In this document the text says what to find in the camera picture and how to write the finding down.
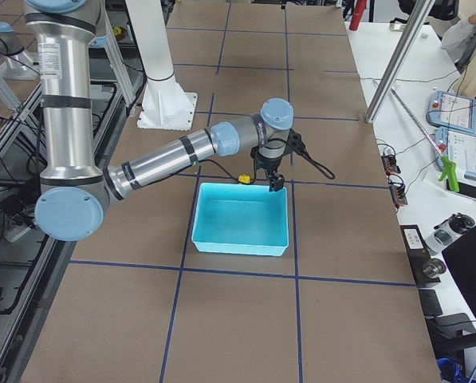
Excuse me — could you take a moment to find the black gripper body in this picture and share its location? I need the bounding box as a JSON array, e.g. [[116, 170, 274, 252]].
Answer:
[[253, 153, 282, 176]]

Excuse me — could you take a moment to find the yellow beetle toy car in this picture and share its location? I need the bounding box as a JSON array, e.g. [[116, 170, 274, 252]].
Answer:
[[238, 174, 254, 185]]

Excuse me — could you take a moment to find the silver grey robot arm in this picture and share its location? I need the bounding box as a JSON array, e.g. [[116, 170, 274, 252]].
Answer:
[[24, 1, 293, 242], [0, 22, 39, 81]]

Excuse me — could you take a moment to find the turquoise plastic bin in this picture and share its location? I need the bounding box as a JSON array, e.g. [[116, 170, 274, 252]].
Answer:
[[191, 183, 289, 256]]

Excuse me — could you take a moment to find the upper orange black connector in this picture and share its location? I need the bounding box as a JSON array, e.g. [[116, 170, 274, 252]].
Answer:
[[381, 154, 401, 175]]

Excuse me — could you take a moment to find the orange black connector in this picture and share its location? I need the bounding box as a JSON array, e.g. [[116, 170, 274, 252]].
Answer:
[[389, 183, 407, 207], [381, 154, 401, 175]]

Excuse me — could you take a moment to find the lower orange black connector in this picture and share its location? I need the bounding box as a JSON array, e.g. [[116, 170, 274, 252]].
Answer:
[[389, 183, 407, 207]]

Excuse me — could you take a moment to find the green plastic clamp tool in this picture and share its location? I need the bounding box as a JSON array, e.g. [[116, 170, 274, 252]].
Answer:
[[439, 156, 459, 192]]

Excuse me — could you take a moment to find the black box with label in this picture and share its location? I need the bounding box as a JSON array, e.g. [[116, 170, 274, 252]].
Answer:
[[400, 225, 441, 288]]

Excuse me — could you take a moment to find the upper teach pendant tablet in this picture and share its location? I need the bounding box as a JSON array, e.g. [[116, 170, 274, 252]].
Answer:
[[426, 90, 476, 132]]

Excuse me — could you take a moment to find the teach pendant tablet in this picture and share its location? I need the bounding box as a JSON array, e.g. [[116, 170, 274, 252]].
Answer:
[[435, 127, 476, 180], [426, 90, 476, 132]]

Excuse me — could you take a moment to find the red cylinder bottle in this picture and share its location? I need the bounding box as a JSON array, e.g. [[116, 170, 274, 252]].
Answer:
[[349, 0, 368, 31]]

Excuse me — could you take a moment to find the black smartphone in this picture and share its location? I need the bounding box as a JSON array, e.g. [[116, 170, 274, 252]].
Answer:
[[446, 180, 476, 200]]

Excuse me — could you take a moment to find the lower teach pendant tablet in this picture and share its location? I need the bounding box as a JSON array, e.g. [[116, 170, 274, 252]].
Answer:
[[435, 127, 476, 180]]

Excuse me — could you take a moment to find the person in white clothes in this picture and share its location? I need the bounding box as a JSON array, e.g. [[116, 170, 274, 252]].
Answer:
[[441, 12, 476, 73]]

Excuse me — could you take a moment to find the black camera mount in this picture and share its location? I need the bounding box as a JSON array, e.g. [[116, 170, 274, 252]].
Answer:
[[285, 129, 306, 156]]

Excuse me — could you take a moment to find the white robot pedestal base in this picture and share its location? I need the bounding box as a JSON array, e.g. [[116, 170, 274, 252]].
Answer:
[[126, 0, 198, 131]]

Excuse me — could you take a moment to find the white grey camera device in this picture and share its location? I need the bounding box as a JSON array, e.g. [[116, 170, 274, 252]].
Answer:
[[425, 213, 475, 254]]

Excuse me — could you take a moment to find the aluminium frame post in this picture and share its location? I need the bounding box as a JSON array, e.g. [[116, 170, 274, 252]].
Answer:
[[365, 0, 435, 124]]

